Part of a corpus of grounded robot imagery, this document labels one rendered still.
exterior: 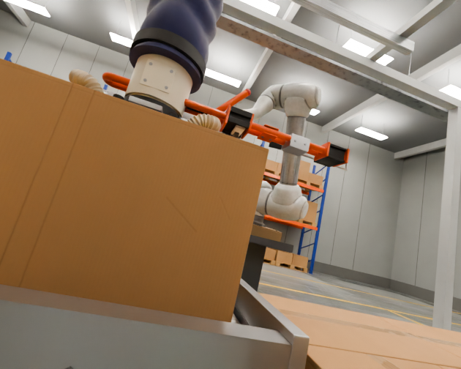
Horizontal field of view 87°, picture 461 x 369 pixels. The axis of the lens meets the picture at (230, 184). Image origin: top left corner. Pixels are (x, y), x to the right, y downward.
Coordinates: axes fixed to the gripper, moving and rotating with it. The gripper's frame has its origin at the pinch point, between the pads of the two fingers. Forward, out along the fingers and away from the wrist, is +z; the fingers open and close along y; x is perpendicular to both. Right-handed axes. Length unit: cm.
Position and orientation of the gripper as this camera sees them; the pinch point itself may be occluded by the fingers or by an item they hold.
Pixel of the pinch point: (239, 124)
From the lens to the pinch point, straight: 80.3
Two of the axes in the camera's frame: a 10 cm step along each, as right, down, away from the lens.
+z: 2.5, -1.4, -9.6
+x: -9.4, -2.7, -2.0
